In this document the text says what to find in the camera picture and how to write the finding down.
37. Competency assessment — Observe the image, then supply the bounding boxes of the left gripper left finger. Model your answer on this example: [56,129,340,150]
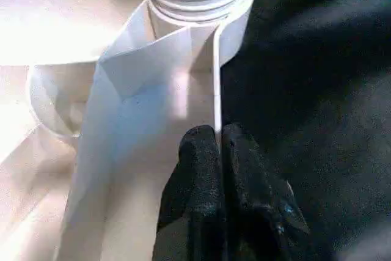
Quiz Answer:
[152,125,225,261]

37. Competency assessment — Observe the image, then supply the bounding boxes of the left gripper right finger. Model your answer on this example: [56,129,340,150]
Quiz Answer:
[220,123,313,261]

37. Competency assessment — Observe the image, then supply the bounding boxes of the white plastic table top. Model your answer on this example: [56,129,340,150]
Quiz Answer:
[0,0,255,261]

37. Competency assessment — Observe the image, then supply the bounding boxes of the black plastic mat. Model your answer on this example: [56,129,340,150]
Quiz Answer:
[0,0,391,261]

